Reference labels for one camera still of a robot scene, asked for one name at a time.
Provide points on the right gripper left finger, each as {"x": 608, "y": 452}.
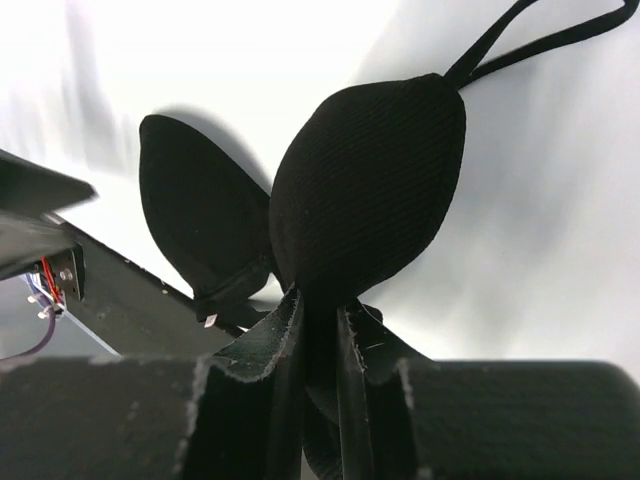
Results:
{"x": 234, "y": 414}

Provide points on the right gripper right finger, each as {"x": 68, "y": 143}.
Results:
{"x": 405, "y": 416}

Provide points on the black bra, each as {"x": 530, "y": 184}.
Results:
{"x": 360, "y": 193}

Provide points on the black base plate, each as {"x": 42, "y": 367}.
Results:
{"x": 130, "y": 309}

